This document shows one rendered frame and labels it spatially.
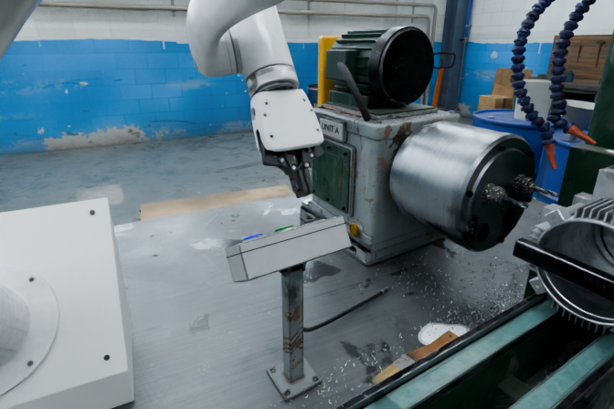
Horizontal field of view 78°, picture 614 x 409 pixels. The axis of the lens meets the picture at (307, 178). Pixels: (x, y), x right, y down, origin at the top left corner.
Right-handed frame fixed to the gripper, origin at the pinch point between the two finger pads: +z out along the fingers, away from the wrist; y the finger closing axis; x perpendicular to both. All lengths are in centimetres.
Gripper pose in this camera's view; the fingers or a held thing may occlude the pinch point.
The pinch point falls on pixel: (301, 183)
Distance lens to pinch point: 60.4
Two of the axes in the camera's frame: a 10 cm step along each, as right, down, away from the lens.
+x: -4.4, 2.6, 8.6
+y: 8.5, -1.8, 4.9
